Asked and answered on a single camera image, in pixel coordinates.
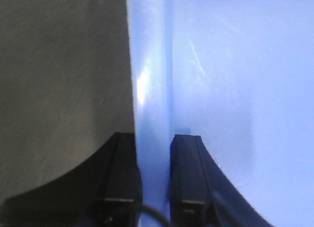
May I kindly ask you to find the blue plastic tray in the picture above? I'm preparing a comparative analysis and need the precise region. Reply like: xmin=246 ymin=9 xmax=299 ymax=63
xmin=127 ymin=0 xmax=314 ymax=227

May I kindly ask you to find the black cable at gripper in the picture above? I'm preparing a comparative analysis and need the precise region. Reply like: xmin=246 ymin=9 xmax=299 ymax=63
xmin=137 ymin=204 xmax=170 ymax=227

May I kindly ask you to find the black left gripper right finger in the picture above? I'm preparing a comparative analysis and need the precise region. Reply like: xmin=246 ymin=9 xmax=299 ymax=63
xmin=170 ymin=134 xmax=271 ymax=227

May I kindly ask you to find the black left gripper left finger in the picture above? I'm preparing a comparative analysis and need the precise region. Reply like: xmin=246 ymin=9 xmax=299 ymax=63
xmin=0 ymin=132 xmax=142 ymax=227

